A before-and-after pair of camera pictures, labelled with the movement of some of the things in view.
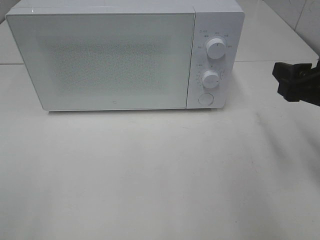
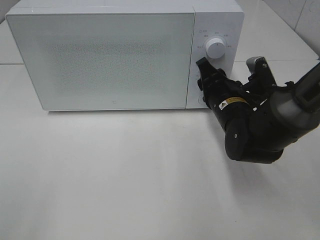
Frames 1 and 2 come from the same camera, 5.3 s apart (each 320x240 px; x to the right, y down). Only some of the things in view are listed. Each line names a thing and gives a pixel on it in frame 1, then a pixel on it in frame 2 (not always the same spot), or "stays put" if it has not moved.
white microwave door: x=77 y=61 stays put
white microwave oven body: x=130 y=55 stays put
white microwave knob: x=215 y=47 stays put
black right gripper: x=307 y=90 -> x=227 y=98
